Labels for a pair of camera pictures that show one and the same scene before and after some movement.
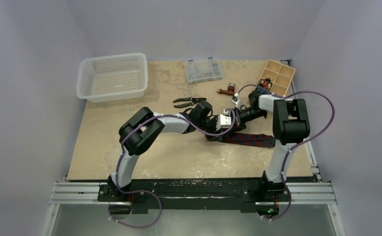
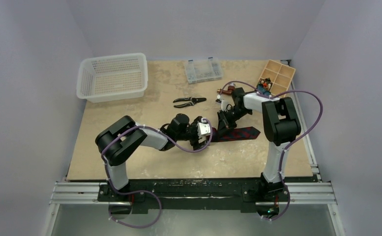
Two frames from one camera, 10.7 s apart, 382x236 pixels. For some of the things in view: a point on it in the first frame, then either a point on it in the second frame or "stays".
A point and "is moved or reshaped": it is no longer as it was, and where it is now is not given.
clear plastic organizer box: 203,70 stays
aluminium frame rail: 87,193 stays
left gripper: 214,134 to 196,145
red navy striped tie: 251,139 is moved or reshaped
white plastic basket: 112,77 stays
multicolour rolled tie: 265,83 stays
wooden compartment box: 281,76 stays
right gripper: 233,122 to 225,120
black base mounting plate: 145,194 stays
